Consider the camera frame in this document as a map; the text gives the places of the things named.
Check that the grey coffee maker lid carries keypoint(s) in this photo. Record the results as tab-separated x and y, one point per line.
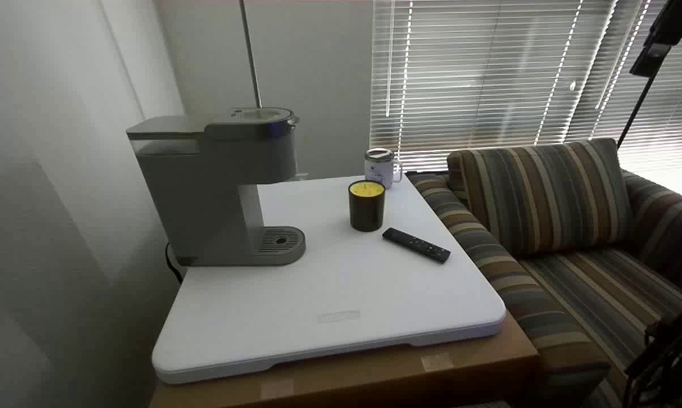
264	115

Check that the dark candle jar yellow wax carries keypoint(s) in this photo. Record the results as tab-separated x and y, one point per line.
366	207

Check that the black remote control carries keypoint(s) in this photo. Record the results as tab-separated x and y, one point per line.
416	246

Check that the white window blinds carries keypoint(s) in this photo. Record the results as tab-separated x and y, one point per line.
490	76

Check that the striped sofa cushion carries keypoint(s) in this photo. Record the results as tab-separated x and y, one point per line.
545	195

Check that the striped sofa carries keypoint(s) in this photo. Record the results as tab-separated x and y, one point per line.
602	296

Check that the black metal frame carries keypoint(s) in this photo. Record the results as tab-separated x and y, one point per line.
669	353

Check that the black camera stand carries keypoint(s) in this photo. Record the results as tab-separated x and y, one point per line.
665	30

